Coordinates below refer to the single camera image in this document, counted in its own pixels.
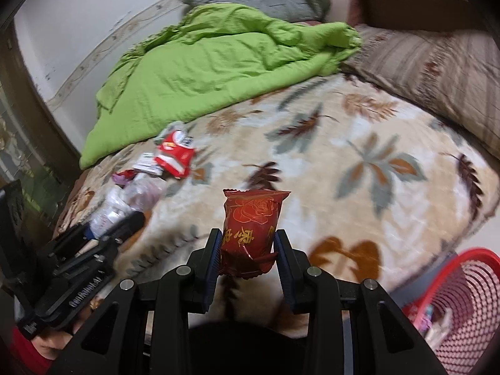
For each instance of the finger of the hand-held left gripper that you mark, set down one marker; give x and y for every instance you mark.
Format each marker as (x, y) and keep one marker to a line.
(127, 224)
(72, 240)

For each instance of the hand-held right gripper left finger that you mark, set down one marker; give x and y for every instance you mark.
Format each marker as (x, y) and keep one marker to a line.
(211, 265)

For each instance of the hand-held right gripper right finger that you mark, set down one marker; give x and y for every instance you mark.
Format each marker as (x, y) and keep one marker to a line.
(287, 273)

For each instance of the white plastic tube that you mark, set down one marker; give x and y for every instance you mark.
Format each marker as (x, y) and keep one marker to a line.
(111, 213)

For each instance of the red rose-print snack packet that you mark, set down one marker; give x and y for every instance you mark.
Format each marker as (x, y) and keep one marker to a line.
(250, 222)

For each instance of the red plastic mesh basket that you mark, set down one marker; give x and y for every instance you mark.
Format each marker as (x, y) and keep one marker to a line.
(468, 312)

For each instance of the person's left hand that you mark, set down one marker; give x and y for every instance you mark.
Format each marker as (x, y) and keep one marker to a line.
(52, 343)

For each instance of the clear plastic wrapper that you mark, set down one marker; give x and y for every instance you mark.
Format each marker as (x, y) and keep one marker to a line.
(146, 195)

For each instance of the purple candy wrapper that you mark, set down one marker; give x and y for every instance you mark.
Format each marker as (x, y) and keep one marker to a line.
(122, 177)

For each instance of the white barcode packet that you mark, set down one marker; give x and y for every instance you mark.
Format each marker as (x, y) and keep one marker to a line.
(146, 161)

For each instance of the red and white snack packet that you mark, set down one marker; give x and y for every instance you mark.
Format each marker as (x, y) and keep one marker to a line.
(175, 160)

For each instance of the leaf-printed blanket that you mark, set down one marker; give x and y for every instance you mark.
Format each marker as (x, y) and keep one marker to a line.
(351, 203)

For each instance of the dark wooden door with glass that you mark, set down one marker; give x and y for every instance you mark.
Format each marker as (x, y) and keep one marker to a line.
(23, 125)

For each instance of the green quilt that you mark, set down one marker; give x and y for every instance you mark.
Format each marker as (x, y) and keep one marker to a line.
(203, 74)

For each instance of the striped beige pillow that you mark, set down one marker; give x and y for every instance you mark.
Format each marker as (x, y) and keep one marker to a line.
(437, 78)

